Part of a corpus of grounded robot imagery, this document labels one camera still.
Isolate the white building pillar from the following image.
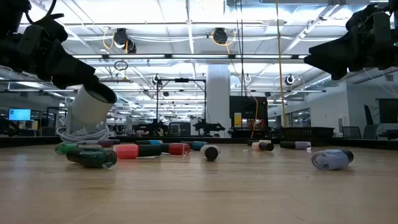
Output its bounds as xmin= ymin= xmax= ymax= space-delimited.
xmin=206 ymin=64 xmax=231 ymax=138

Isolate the maroon nail polish bottle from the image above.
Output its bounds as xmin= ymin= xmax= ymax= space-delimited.
xmin=98 ymin=139 xmax=121 ymax=148

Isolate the white coiled cable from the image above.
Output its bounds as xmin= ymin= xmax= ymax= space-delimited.
xmin=55 ymin=124 xmax=110 ymax=144

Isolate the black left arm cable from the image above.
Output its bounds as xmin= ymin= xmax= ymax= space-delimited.
xmin=24 ymin=0 xmax=65 ymax=25

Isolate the black background cabinet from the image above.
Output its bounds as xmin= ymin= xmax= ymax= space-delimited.
xmin=229 ymin=95 xmax=269 ymax=138

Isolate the black background gantry frame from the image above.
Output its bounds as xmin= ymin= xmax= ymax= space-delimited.
xmin=155 ymin=77 xmax=208 ymax=138

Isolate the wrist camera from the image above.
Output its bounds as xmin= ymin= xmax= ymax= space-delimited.
xmin=34 ymin=14 xmax=68 ymax=43
xmin=346 ymin=2 xmax=374 ymax=32

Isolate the large black screen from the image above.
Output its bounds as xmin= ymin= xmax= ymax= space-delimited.
xmin=375 ymin=98 xmax=398 ymax=124

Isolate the dark green glitter nail polish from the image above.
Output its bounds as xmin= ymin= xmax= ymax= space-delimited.
xmin=66 ymin=148 xmax=118 ymax=170

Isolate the orange hanging cable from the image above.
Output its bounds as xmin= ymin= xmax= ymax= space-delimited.
xmin=250 ymin=95 xmax=259 ymax=139

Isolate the desktop computer monitor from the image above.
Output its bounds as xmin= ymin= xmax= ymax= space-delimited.
xmin=8 ymin=108 xmax=32 ymax=121

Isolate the green nail polish bottle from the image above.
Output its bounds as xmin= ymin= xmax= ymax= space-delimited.
xmin=55 ymin=142 xmax=79 ymax=156

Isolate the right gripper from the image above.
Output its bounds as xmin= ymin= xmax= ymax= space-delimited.
xmin=303 ymin=29 xmax=374 ymax=81

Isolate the grey office chair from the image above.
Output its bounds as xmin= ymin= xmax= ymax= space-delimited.
xmin=362 ymin=123 xmax=379 ymax=140
xmin=341 ymin=125 xmax=363 ymax=139

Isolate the black hanging cable ring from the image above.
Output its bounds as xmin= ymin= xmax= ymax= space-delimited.
xmin=113 ymin=60 xmax=129 ymax=72

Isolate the blue nail polish bottle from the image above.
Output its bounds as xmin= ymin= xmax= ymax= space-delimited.
xmin=136 ymin=139 xmax=164 ymax=146

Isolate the periwinkle nail polish bottle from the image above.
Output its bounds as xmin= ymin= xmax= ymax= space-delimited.
xmin=311 ymin=149 xmax=355 ymax=171

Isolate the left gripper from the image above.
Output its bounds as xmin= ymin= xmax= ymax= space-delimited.
xmin=18 ymin=42 xmax=101 ymax=90

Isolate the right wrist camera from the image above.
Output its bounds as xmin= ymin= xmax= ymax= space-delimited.
xmin=346 ymin=2 xmax=374 ymax=32

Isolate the coral nail polish bottle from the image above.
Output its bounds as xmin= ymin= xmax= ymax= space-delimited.
xmin=112 ymin=143 xmax=162 ymax=160

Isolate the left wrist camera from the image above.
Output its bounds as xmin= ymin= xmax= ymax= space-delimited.
xmin=34 ymin=14 xmax=68 ymax=43

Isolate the dark grey equipment box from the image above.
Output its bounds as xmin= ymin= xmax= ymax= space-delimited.
xmin=169 ymin=121 xmax=192 ymax=137

